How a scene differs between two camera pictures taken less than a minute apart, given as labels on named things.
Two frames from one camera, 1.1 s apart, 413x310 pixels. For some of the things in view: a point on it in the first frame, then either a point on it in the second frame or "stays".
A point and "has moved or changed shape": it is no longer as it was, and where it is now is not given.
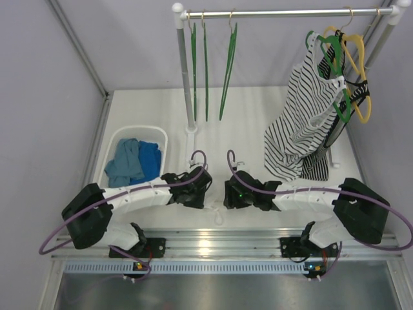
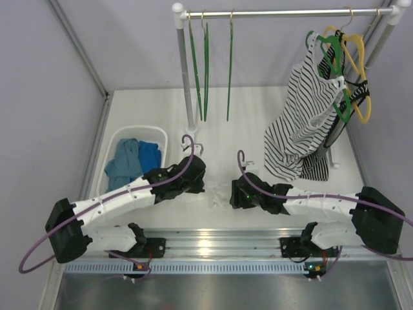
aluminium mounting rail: (138, 252) stays
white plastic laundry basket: (155, 134) stays
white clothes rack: (181, 13) stays
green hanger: (233, 33) has moved or changed shape
